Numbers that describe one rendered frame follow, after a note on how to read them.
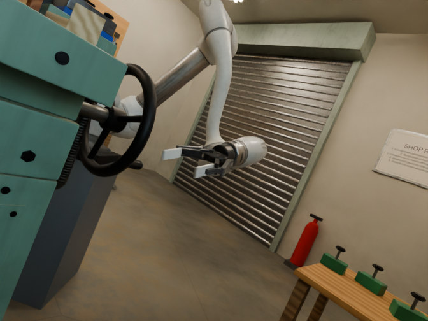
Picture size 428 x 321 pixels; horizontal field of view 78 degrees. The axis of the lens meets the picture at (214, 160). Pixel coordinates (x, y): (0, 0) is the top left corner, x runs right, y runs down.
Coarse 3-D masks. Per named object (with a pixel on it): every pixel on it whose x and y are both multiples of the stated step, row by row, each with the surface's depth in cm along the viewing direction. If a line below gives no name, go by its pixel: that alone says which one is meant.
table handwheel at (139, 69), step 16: (128, 64) 64; (144, 80) 59; (144, 96) 58; (80, 112) 57; (96, 112) 60; (112, 112) 62; (144, 112) 57; (112, 128) 63; (144, 128) 56; (80, 144) 69; (96, 144) 66; (144, 144) 57; (128, 160) 57
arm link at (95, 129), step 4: (116, 96) 111; (116, 100) 111; (120, 100) 115; (100, 104) 106; (116, 104) 111; (120, 104) 116; (120, 108) 115; (92, 120) 105; (92, 124) 106; (96, 124) 107; (92, 128) 106; (96, 128) 107; (100, 128) 108; (92, 132) 107; (96, 132) 108; (100, 132) 109
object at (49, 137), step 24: (0, 120) 31; (24, 120) 33; (48, 120) 35; (72, 120) 38; (0, 144) 32; (24, 144) 34; (48, 144) 36; (72, 144) 38; (0, 168) 33; (24, 168) 35; (48, 168) 37
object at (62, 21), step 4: (48, 12) 40; (48, 16) 40; (52, 16) 40; (56, 16) 40; (60, 16) 40; (56, 20) 40; (60, 20) 40; (64, 20) 40; (68, 20) 40; (60, 24) 40; (64, 24) 40
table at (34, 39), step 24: (0, 0) 23; (0, 24) 24; (24, 24) 25; (48, 24) 26; (0, 48) 24; (24, 48) 26; (48, 48) 27; (72, 48) 29; (96, 48) 31; (24, 72) 27; (48, 72) 28; (72, 72) 30; (96, 72) 31; (120, 72) 34; (96, 96) 32
